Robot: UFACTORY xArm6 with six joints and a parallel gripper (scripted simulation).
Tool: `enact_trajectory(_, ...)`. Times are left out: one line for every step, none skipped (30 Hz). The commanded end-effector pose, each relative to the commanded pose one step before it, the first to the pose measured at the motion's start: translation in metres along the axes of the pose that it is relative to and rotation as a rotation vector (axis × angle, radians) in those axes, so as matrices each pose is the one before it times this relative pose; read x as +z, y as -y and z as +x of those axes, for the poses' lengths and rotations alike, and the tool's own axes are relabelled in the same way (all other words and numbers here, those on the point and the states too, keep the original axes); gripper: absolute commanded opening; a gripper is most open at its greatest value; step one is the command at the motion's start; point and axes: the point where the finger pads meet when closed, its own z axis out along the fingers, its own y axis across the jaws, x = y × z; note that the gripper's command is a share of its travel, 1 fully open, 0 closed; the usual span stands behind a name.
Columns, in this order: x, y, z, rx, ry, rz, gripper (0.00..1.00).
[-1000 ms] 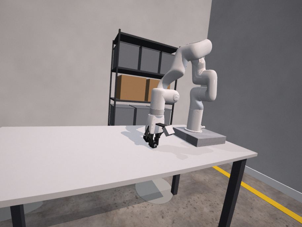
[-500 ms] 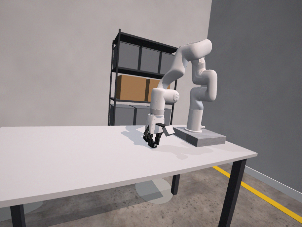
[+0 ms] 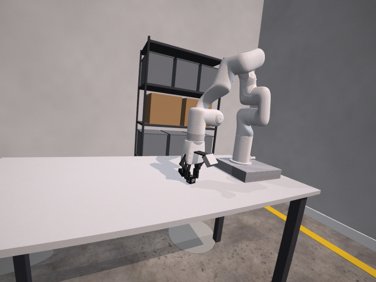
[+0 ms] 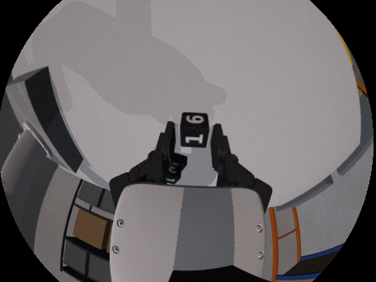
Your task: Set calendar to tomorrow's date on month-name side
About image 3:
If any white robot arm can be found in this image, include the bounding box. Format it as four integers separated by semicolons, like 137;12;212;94
186;49;271;165

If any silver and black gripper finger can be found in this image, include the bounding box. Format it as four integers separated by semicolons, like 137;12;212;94
193;161;204;178
179;154;191;180

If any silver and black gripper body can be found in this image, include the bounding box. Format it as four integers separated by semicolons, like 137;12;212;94
181;139;205;165

